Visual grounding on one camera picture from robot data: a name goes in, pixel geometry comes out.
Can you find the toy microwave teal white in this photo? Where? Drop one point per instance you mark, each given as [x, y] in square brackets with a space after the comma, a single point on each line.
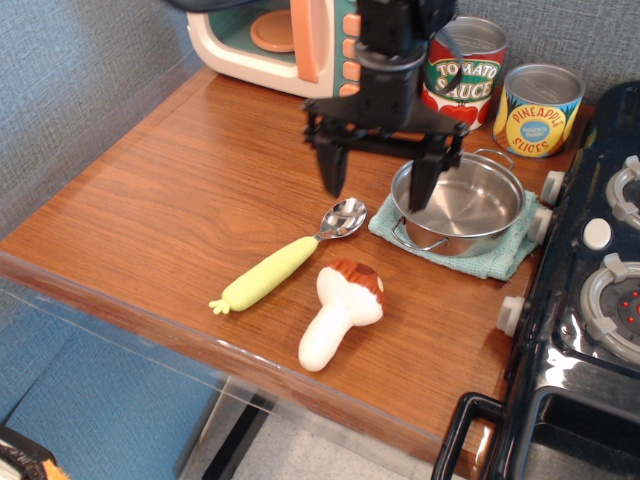
[303, 48]

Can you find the stainless steel pot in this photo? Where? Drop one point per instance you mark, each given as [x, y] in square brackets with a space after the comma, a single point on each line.
[469, 211]

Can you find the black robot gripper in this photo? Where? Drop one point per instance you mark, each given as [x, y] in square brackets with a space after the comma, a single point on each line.
[385, 116]

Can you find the black toy stove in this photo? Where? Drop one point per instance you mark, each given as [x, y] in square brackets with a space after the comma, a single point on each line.
[571, 409]

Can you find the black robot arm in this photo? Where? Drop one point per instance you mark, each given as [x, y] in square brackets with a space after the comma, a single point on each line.
[400, 27]

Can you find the tomato sauce can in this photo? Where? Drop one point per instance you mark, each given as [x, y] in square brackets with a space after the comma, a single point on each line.
[463, 64]

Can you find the plush white brown mushroom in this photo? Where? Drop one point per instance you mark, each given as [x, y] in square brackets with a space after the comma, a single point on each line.
[351, 294]

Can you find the orange black object corner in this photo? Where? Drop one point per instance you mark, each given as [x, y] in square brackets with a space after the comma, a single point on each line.
[24, 459]

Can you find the spoon with green handle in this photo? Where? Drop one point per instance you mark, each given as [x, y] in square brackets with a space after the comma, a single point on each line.
[342, 220]

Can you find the pineapple slices can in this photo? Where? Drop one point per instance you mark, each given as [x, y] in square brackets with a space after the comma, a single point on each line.
[537, 109]

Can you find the teal folded cloth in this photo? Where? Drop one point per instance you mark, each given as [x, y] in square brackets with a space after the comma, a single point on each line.
[499, 263]

